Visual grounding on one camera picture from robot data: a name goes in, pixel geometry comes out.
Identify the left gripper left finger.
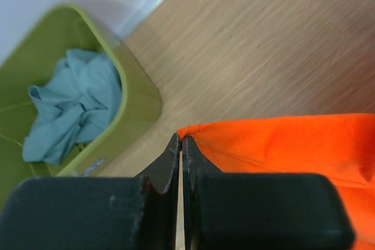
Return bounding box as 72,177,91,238
1,135,180,249

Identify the light blue t shirt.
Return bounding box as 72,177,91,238
22,49,122,165

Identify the olive green plastic bin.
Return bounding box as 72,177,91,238
1,4,162,202

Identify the orange t shirt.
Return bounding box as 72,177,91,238
178,114,374,249

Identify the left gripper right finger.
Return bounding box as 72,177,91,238
182,136,355,249

